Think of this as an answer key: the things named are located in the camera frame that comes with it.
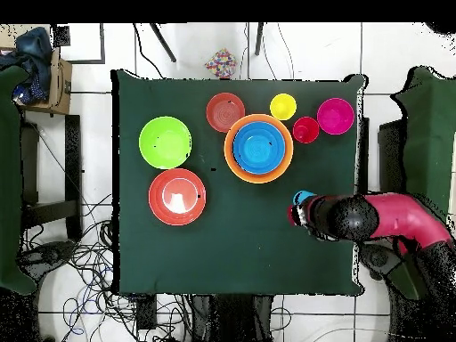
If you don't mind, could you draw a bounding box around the blue cup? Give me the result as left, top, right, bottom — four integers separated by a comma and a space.
292, 190, 317, 207

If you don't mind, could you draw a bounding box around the large orange bowl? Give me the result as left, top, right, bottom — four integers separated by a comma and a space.
223, 113, 295, 185

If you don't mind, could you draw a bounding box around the large blue bowl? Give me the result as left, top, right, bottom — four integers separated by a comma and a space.
232, 121, 287, 175

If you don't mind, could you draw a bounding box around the pink bowl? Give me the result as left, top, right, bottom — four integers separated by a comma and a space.
316, 97, 356, 136

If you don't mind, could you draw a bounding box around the green bowl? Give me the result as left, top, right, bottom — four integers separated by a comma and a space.
138, 116, 192, 170

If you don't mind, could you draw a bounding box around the dark green tablecloth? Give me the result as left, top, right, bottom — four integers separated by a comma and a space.
111, 69, 368, 297

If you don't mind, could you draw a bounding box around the red cup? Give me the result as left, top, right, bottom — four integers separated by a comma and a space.
292, 116, 321, 144

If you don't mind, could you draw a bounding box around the yellow cup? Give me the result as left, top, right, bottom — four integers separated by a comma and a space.
269, 93, 297, 121

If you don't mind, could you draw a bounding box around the wide red bowl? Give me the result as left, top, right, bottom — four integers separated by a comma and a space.
148, 167, 208, 227

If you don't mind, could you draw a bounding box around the small red bowl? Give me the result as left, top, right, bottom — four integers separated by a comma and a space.
205, 92, 246, 134

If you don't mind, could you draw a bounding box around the green cloth covered table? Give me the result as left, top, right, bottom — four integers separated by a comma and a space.
386, 66, 456, 300
0, 65, 37, 296

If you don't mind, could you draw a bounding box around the colourful patterned box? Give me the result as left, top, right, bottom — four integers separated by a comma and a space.
204, 48, 238, 79

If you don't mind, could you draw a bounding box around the black floor box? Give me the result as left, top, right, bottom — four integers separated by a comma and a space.
136, 294, 158, 330

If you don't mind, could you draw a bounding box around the black tripod leg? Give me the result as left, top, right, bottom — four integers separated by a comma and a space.
149, 22, 178, 64
254, 22, 265, 57

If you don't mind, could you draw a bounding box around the cardboard box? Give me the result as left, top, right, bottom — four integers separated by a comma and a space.
17, 47, 73, 116

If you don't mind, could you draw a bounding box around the blue cloth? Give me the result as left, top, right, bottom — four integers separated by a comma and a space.
0, 27, 53, 104

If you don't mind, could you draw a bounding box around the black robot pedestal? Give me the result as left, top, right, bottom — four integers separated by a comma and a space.
190, 294, 275, 342

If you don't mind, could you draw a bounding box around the tangle of cables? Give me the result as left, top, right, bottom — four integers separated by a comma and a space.
19, 193, 193, 342

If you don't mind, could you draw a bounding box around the black stool frame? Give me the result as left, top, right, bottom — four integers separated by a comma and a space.
20, 114, 84, 242

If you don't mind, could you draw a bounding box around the black floor frame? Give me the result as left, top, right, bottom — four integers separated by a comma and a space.
53, 22, 107, 66

